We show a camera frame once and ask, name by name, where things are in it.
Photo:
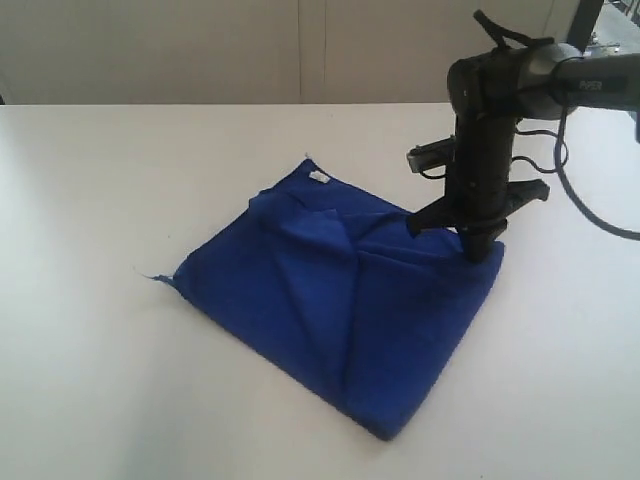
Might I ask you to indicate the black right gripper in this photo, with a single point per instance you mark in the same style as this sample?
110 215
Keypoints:
478 193

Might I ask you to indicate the beige wall panel partition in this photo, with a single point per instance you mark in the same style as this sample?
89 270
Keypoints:
223 52

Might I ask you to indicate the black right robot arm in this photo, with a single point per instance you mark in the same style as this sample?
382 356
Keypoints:
490 94

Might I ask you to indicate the black window frame post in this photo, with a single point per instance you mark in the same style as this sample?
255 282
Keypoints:
582 25

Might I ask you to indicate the blue towel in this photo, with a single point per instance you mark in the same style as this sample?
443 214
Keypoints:
322 279

